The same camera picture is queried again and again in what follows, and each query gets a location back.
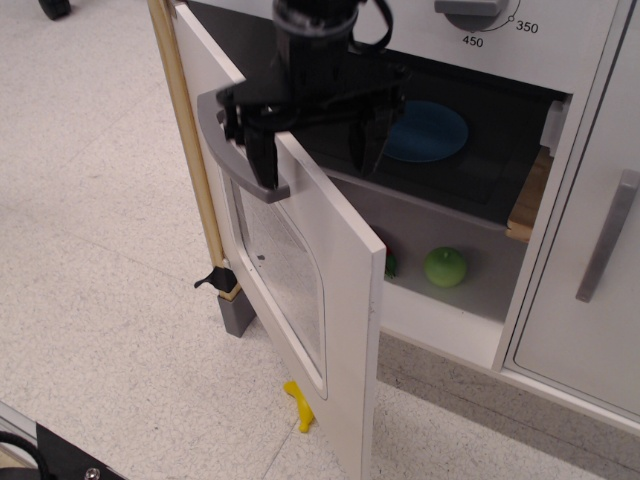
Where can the blue round plate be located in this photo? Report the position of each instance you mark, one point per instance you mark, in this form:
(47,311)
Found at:
(427,132)

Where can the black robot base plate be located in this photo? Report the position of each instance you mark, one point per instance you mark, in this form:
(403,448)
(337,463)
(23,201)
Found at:
(67,461)

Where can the yellow toy banana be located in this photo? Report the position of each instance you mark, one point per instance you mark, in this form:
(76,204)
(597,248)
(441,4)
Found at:
(306,415)

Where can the green toy apple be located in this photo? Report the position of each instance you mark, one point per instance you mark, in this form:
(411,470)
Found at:
(445,267)

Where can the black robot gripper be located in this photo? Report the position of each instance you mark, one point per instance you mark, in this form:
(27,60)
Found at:
(319,75)

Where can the white oven door with window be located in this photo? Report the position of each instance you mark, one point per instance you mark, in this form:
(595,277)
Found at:
(309,265)

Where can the black caster wheel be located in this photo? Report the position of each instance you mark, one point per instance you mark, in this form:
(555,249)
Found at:
(55,9)

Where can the white cupboard door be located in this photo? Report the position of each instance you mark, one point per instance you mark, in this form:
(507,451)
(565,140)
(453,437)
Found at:
(591,350)

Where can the grey oven temperature knob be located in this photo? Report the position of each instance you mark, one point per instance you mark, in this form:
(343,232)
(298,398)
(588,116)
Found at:
(471,15)

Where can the grey cupboard door handle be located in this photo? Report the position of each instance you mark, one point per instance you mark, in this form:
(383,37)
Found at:
(619,210)

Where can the red green toy strawberry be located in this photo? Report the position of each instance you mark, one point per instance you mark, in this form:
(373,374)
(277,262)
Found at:
(391,265)

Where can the black clamp lever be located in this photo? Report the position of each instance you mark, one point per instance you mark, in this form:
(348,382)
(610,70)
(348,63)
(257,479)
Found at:
(221,278)

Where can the wooden kitchen leg post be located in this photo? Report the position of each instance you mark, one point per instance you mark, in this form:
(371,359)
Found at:
(236,310)

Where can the white toy kitchen cabinet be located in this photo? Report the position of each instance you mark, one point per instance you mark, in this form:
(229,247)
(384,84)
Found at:
(528,88)

